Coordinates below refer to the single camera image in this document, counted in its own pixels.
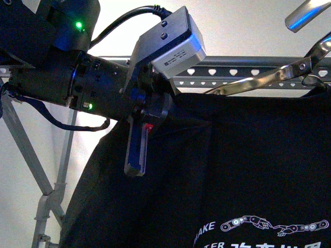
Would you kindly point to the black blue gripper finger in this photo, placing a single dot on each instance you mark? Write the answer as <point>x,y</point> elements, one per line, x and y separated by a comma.
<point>135,161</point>

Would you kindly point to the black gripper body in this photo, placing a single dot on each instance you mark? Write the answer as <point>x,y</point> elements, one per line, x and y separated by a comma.
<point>151,94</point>

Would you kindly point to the silver blue gripper finger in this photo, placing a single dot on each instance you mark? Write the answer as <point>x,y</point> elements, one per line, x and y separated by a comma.
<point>305,13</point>

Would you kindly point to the metal clothes hanger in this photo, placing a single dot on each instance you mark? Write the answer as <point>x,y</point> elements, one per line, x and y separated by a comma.
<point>303,67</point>

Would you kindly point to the black printed t-shirt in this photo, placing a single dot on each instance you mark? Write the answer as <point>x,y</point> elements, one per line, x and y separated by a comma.
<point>220,172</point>

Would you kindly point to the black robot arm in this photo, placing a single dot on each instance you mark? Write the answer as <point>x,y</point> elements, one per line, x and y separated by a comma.
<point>46,52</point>

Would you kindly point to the grey rear rack leg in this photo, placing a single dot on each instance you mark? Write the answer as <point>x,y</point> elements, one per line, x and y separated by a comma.
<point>50,201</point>

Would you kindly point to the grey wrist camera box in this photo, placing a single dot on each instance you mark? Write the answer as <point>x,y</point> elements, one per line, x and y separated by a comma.
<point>171,47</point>

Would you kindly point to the grey rear perforated rack rail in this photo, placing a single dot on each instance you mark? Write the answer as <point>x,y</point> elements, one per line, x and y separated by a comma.
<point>226,87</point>

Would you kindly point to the grey perforated rack rail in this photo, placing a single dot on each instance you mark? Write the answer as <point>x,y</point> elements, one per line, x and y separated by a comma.
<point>225,69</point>
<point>226,87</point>

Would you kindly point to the grey front perforated rack rail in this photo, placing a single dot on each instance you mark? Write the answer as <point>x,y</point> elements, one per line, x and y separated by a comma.
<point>225,69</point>

